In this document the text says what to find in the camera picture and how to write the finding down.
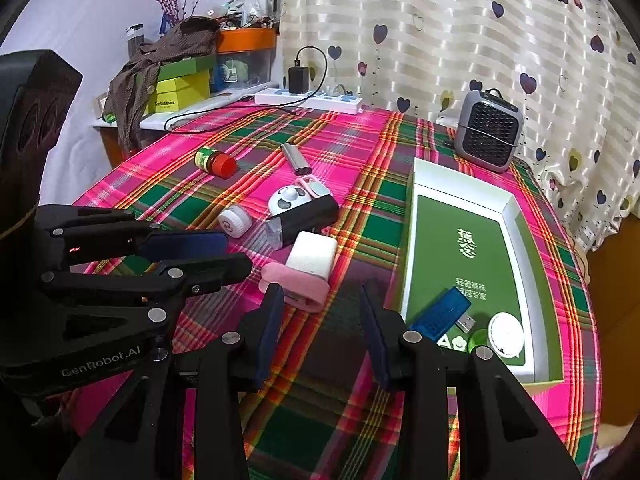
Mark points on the white usb charger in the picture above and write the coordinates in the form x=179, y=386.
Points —
x=313, y=254

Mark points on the green box lid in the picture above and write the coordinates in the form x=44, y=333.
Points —
x=186, y=67

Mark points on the grey mini heater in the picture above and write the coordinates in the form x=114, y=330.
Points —
x=489, y=130

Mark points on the orange lid storage bin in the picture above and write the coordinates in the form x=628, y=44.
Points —
x=244, y=58

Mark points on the dark glass jar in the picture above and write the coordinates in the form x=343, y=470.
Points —
x=135, y=39

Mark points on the white disc green base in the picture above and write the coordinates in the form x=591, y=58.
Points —
x=503, y=334

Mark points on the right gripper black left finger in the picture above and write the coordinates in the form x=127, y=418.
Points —
x=138, y=435

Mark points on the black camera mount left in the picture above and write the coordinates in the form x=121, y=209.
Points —
x=37, y=88

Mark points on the small white round jar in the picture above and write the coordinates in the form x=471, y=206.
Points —
x=235, y=221

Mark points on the heart pattern curtain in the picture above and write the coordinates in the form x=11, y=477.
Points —
x=570, y=66

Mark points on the pink clip gadget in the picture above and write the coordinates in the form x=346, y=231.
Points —
x=313, y=186

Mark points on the red cap brown bottle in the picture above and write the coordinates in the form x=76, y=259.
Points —
x=215, y=162

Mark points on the brown cloth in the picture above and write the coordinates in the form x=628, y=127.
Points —
x=128, y=92

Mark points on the black power adapter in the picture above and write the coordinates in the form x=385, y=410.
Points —
x=298, y=79

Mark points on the white power strip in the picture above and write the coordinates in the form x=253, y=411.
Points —
x=342, y=103

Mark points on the white panda gadget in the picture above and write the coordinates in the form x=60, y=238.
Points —
x=287, y=198

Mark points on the yellow box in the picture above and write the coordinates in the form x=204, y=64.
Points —
x=174, y=94

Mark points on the green cardboard box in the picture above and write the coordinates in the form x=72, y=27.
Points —
x=466, y=233

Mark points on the plaid tablecloth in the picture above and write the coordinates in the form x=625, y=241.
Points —
x=320, y=415

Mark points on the blue usb stick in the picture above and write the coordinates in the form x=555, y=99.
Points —
x=435, y=320

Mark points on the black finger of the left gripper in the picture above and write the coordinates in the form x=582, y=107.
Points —
x=70, y=235
x=178, y=280

